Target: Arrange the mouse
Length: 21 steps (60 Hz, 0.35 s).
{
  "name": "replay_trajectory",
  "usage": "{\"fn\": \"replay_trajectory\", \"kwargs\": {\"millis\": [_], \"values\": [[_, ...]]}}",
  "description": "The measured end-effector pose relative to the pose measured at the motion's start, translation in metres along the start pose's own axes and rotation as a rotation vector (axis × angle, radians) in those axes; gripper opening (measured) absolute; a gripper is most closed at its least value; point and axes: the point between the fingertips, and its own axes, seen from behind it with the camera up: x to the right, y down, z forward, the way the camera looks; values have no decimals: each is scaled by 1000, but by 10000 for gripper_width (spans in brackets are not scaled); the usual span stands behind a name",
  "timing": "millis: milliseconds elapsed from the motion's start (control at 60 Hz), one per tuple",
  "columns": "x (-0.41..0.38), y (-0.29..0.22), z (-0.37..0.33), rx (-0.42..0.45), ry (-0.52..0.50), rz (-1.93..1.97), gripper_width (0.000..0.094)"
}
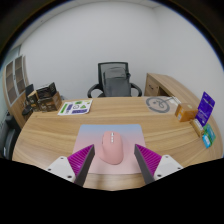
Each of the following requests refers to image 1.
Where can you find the wooden shelf unit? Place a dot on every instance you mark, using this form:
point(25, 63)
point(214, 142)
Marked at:
point(15, 80)

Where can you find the small orange box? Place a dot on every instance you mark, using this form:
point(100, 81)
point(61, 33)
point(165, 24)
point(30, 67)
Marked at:
point(186, 112)

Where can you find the black mesh office chair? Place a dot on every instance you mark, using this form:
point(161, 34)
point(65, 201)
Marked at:
point(116, 80)

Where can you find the purple sign card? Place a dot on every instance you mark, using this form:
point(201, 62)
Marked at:
point(205, 109)

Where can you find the black printed box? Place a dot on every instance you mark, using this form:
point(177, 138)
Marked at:
point(46, 90)

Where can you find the small yellow box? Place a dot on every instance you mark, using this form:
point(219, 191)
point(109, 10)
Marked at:
point(196, 128)

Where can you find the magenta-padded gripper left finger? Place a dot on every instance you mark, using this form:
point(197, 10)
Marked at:
point(81, 160)

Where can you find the pink computer mouse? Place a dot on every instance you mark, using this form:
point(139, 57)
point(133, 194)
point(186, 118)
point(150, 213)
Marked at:
point(112, 148)

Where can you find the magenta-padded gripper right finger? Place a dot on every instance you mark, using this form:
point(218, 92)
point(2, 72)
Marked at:
point(148, 159)

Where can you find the small teal box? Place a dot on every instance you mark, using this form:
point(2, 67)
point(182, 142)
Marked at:
point(209, 136)

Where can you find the white green purple printed sheet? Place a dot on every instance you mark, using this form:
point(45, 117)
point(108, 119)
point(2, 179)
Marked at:
point(75, 107)

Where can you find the wooden side desk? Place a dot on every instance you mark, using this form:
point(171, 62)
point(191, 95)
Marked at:
point(166, 83)

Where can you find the pink and blue mouse pad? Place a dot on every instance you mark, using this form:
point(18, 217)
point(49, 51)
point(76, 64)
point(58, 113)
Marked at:
point(90, 135)

